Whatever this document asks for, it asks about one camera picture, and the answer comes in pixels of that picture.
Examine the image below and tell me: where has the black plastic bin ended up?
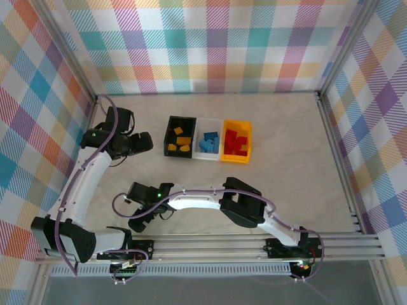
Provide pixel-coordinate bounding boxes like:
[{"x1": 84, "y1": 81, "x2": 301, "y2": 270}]
[{"x1": 163, "y1": 115, "x2": 197, "y2": 159}]

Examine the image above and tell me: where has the black controller board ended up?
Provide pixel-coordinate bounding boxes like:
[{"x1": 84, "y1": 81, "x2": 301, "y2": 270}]
[
  {"x1": 109, "y1": 259, "x2": 141, "y2": 282},
  {"x1": 291, "y1": 259, "x2": 314, "y2": 280}
]

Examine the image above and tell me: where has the white plastic bin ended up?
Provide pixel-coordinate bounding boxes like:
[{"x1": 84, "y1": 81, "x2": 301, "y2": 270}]
[{"x1": 192, "y1": 118, "x2": 225, "y2": 162}]

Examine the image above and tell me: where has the yellow plastic bin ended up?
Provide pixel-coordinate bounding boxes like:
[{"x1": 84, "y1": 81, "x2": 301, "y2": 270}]
[{"x1": 220, "y1": 119, "x2": 254, "y2": 164}]

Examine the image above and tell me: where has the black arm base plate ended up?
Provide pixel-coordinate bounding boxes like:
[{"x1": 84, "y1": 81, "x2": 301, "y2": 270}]
[
  {"x1": 96, "y1": 238, "x2": 156, "y2": 261},
  {"x1": 265, "y1": 236, "x2": 326, "y2": 259}
]

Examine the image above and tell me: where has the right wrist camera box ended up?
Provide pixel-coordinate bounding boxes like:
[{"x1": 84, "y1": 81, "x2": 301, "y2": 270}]
[{"x1": 126, "y1": 181, "x2": 159, "y2": 207}]

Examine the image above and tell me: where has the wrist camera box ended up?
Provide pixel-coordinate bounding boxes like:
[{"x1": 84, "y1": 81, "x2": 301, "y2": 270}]
[
  {"x1": 126, "y1": 181, "x2": 159, "y2": 207},
  {"x1": 106, "y1": 106, "x2": 135, "y2": 136}
]

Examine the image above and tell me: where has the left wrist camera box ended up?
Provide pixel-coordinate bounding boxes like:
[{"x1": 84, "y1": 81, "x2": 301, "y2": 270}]
[{"x1": 106, "y1": 106, "x2": 135, "y2": 136}]

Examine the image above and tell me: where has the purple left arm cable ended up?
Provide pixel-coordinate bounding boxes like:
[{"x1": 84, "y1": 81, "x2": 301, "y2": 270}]
[{"x1": 53, "y1": 94, "x2": 150, "y2": 285}]

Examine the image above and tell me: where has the aluminium side rail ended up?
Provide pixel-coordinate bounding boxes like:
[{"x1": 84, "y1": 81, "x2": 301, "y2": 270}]
[
  {"x1": 53, "y1": 95, "x2": 100, "y2": 239},
  {"x1": 315, "y1": 91, "x2": 366, "y2": 236}
]

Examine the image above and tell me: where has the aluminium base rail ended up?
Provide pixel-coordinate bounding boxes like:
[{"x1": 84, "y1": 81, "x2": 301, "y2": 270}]
[{"x1": 34, "y1": 233, "x2": 386, "y2": 265}]

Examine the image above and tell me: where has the thin aluminium back rail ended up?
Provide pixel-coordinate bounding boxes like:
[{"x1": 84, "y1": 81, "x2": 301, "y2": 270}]
[{"x1": 96, "y1": 91, "x2": 319, "y2": 97}]

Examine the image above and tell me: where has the grey slotted cable duct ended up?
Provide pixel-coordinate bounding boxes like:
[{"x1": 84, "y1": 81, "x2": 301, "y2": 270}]
[{"x1": 50, "y1": 264, "x2": 294, "y2": 278}]

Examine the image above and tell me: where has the aluminium frame post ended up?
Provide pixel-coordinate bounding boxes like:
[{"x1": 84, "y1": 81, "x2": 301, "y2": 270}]
[
  {"x1": 317, "y1": 0, "x2": 384, "y2": 99},
  {"x1": 30, "y1": 0, "x2": 99, "y2": 102}
]

